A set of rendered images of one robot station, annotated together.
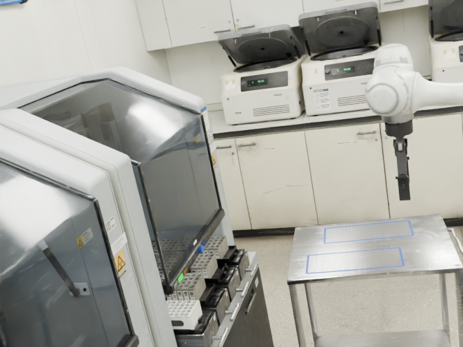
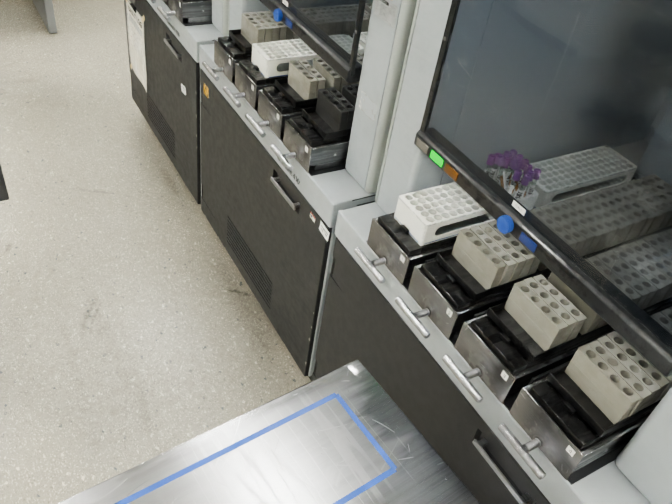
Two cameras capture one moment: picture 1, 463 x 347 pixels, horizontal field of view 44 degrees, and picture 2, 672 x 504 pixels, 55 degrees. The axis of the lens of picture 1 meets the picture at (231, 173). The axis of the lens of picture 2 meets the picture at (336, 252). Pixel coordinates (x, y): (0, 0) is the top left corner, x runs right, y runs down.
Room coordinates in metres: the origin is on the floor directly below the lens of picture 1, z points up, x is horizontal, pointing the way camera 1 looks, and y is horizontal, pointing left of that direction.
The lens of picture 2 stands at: (2.14, -0.70, 1.60)
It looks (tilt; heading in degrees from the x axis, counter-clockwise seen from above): 41 degrees down; 125
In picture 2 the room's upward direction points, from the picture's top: 10 degrees clockwise
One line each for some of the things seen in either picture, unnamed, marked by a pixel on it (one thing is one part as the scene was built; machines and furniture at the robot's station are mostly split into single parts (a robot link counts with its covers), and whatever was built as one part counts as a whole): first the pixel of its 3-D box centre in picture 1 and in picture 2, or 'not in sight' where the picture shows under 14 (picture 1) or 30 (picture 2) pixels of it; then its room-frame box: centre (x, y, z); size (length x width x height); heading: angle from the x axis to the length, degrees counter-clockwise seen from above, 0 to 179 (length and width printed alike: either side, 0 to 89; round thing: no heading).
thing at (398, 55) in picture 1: (393, 73); not in sight; (1.52, -0.48, 1.54); 0.13 x 0.11 x 0.16; 155
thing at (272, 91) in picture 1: (264, 70); not in sight; (4.21, -0.39, 1.22); 0.62 x 0.56 x 0.64; 159
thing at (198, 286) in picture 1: (197, 288); (477, 259); (1.83, 0.20, 0.85); 0.12 x 0.02 x 0.06; 161
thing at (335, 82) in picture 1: (344, 56); not in sight; (4.03, -0.94, 1.24); 0.62 x 0.56 x 0.69; 161
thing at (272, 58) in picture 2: not in sight; (308, 57); (1.05, 0.57, 0.83); 0.30 x 0.10 x 0.06; 71
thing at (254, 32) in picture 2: not in sight; (252, 31); (0.87, 0.53, 0.85); 0.12 x 0.02 x 0.06; 161
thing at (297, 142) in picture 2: not in sight; (406, 122); (1.38, 0.60, 0.78); 0.73 x 0.14 x 0.09; 71
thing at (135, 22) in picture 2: not in sight; (133, 43); (0.00, 0.73, 0.43); 0.27 x 0.02 x 0.36; 161
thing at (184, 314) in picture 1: (156, 316); (466, 207); (1.72, 0.34, 0.83); 0.30 x 0.10 x 0.06; 71
